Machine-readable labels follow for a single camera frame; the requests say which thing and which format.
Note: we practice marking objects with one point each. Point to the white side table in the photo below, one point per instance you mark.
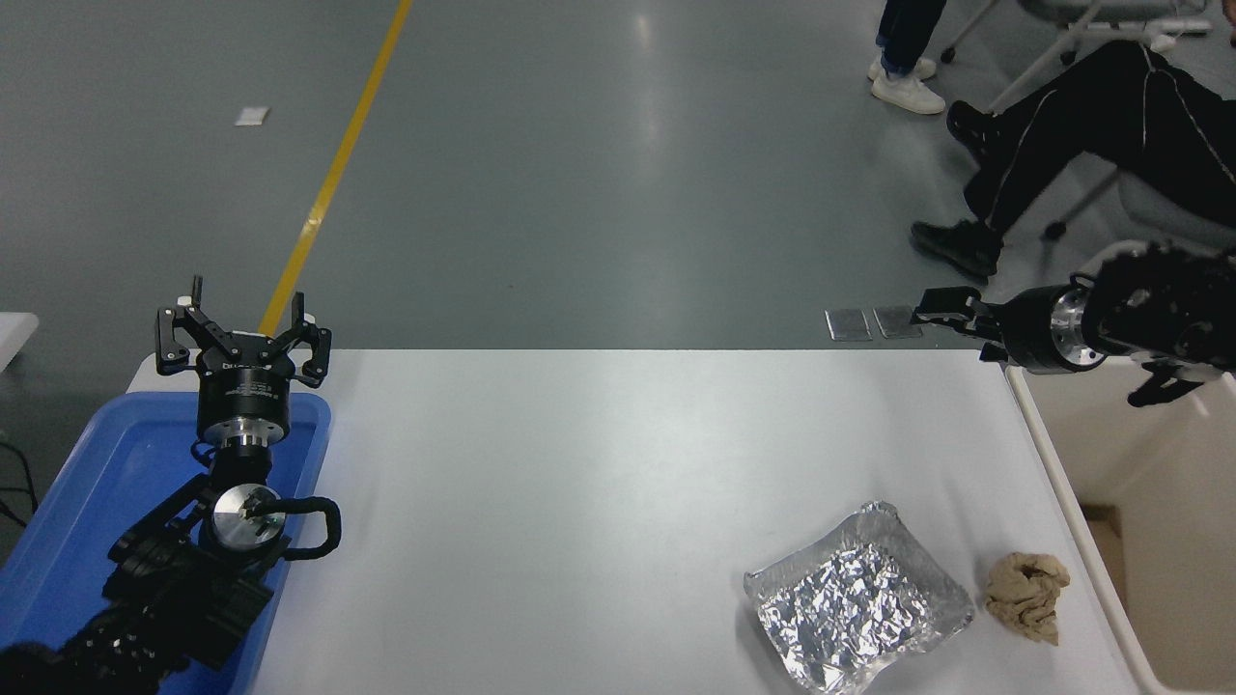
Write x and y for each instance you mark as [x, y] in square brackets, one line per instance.
[14, 338]

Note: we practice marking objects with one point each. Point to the blue plastic tray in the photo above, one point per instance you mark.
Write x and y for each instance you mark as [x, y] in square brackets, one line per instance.
[106, 463]

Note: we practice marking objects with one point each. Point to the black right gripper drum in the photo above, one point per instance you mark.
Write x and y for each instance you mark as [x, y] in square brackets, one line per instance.
[1028, 330]

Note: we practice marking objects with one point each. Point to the white power strip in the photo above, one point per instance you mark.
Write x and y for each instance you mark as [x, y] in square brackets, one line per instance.
[1183, 29]

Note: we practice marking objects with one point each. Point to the grey chair with white frame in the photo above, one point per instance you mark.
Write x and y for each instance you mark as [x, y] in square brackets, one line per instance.
[1168, 208]

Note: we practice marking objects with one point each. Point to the seated person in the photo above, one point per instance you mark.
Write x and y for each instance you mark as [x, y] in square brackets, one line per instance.
[1091, 125]

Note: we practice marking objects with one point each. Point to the white-legged office chair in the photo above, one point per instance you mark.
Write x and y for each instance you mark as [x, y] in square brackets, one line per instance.
[1072, 34]

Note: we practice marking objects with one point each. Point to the metal floor plate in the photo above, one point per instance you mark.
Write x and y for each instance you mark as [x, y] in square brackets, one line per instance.
[895, 322]
[850, 324]

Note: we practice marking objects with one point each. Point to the crumpled tan paper ball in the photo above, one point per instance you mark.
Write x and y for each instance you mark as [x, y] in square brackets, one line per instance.
[1024, 594]

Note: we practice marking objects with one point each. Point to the standing person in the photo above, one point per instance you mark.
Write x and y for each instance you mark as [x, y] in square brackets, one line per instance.
[908, 53]

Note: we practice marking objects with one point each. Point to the large pale bin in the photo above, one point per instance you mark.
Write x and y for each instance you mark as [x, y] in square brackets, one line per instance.
[1159, 541]

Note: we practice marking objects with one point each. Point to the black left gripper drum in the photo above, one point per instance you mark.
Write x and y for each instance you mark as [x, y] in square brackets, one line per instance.
[243, 401]

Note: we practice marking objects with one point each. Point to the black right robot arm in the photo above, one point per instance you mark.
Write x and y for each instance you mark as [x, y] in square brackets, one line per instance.
[1159, 309]

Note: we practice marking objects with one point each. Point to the crumpled foil tray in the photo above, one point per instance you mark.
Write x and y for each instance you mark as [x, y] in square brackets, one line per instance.
[850, 603]

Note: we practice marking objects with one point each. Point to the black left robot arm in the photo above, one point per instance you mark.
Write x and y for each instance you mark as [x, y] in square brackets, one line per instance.
[174, 589]

